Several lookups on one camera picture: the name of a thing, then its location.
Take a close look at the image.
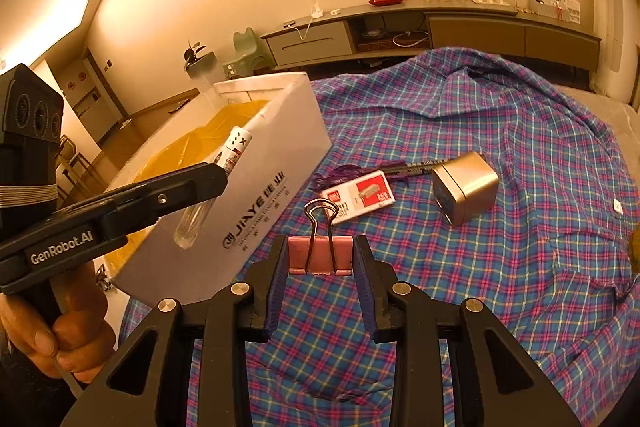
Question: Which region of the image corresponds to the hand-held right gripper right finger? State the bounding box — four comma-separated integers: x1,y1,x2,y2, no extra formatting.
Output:
353,234,581,427

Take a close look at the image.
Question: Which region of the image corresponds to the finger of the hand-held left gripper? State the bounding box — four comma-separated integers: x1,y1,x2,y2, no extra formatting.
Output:
104,162,229,229

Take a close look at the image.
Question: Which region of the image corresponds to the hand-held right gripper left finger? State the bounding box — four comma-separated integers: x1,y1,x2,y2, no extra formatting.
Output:
60,234,291,427

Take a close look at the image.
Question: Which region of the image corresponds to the clear tube with white cap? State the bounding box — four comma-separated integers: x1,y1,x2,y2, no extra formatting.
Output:
172,127,251,250

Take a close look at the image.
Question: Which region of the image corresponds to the pink binder clip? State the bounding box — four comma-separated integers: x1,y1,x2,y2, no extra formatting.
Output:
287,200,355,276

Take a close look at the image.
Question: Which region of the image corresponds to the white foam box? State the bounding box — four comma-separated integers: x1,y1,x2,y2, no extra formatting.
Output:
102,72,333,308

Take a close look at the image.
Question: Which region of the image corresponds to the red and white staple box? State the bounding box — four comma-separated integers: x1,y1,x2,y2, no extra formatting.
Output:
320,173,397,224

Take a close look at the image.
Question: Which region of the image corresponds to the purple figurine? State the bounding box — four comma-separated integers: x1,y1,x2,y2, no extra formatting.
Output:
312,164,361,190

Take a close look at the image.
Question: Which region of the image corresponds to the black marker pen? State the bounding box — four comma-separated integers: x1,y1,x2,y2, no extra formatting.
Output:
382,159,451,175

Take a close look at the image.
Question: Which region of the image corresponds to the gold cube speaker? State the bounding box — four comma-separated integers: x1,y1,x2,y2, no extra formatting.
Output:
431,152,500,227

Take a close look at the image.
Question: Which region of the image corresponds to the person's left hand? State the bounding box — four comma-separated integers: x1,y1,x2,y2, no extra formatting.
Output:
0,263,117,380

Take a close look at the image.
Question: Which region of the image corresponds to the wooden dining chair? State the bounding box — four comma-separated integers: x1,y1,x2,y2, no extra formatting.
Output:
57,134,96,202

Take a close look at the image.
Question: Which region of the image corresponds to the grey interior door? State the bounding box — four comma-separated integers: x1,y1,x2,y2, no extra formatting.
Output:
65,49,126,142

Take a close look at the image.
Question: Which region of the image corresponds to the white round bin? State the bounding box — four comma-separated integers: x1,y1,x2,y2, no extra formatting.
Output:
185,52,223,92

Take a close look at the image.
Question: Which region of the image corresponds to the potted green plant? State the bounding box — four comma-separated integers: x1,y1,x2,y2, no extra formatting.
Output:
182,39,207,70

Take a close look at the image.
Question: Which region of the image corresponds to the blue plaid shirt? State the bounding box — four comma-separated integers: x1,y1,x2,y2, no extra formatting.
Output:
122,47,640,427

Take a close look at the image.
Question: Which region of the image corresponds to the green child chair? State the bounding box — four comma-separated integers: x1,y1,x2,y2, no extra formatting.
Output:
221,28,268,80

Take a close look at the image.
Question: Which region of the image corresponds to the long grey television cabinet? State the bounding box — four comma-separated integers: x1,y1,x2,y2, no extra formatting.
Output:
260,0,603,90

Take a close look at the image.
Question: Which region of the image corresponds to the white desktop organizer box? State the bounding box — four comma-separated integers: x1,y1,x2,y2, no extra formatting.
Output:
527,0,581,24

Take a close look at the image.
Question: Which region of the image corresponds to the white charger cable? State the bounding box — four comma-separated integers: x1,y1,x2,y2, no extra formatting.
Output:
295,14,317,42

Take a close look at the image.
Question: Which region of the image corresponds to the coiled white cable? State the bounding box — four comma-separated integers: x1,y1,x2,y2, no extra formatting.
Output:
392,32,428,48

